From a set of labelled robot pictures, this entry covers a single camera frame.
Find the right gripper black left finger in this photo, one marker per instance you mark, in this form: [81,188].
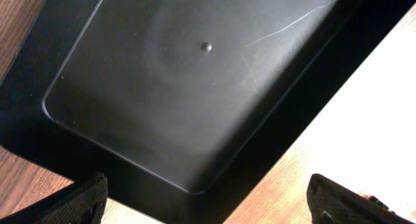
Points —
[79,203]

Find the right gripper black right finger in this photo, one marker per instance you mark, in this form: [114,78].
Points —
[332,203]

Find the black rectangular bin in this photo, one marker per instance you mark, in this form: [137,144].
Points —
[183,104]

